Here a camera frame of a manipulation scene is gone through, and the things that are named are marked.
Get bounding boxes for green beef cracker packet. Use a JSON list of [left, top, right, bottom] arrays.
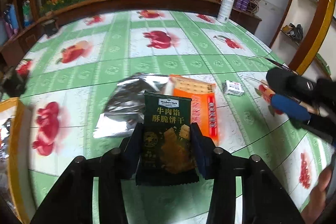
[[135, 92, 199, 186]]

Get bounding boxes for silver foil snack bag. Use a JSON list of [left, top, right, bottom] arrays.
[[93, 73, 169, 139]]

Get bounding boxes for orange cracker packet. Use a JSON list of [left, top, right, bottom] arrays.
[[170, 75, 219, 145]]

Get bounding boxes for person's right hand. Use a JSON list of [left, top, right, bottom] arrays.
[[301, 167, 332, 223]]

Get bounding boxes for black scissors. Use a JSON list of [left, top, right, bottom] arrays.
[[264, 57, 291, 72]]

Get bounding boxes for small white box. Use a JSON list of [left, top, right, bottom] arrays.
[[222, 80, 244, 96]]

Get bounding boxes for purple bottles on shelf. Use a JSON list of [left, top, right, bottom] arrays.
[[235, 0, 250, 11]]

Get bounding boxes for white spray bottle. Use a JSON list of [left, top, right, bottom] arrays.
[[217, 0, 235, 23]]

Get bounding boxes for green fruit pattern tablecloth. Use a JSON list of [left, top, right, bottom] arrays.
[[17, 10, 333, 210]]

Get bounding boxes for yellow cardboard tray box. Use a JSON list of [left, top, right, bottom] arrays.
[[1, 97, 36, 223]]

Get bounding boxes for black round pot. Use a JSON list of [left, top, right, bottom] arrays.
[[1, 67, 28, 98]]

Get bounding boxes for black ink bottle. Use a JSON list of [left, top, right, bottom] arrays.
[[42, 18, 59, 38]]

